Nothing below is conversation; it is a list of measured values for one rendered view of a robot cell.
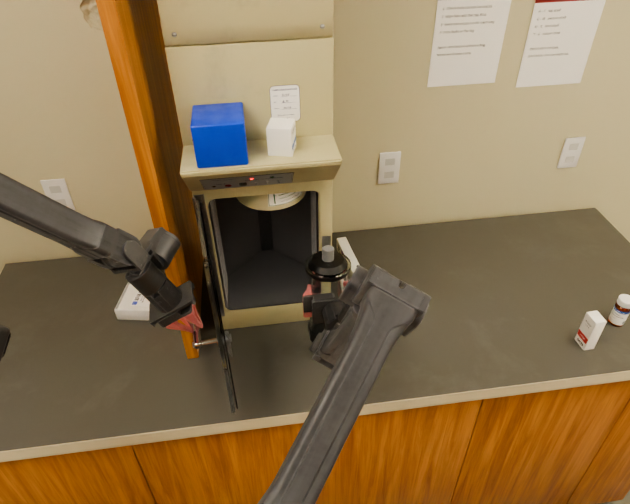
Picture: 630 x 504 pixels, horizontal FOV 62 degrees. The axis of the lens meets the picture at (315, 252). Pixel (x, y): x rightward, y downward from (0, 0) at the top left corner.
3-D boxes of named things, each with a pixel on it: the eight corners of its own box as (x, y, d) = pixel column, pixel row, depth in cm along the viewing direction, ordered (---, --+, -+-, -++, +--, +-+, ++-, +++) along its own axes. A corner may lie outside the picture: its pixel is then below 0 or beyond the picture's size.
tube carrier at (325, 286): (303, 318, 139) (301, 252, 126) (343, 313, 140) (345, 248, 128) (310, 347, 130) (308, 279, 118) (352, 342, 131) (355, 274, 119)
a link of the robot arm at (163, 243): (91, 255, 97) (121, 250, 93) (122, 211, 104) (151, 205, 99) (134, 294, 104) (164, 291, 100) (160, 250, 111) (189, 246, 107)
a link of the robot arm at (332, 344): (345, 289, 69) (417, 330, 68) (363, 255, 71) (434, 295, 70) (301, 356, 108) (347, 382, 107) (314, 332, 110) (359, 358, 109)
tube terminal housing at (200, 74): (217, 272, 165) (172, 12, 117) (319, 261, 168) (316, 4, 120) (217, 330, 146) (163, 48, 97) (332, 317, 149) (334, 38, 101)
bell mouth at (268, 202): (234, 176, 138) (232, 157, 134) (301, 170, 139) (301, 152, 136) (236, 214, 124) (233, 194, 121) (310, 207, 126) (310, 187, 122)
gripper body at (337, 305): (311, 297, 118) (316, 319, 112) (355, 292, 119) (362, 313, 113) (311, 318, 122) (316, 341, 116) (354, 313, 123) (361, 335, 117)
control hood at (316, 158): (189, 186, 116) (181, 145, 110) (333, 173, 120) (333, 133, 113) (187, 215, 107) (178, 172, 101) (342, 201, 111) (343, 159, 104)
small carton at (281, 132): (272, 144, 110) (270, 117, 106) (296, 145, 109) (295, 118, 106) (268, 155, 106) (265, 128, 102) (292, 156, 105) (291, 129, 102)
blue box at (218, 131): (199, 145, 110) (192, 104, 104) (246, 141, 111) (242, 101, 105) (197, 169, 102) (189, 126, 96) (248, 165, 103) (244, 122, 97)
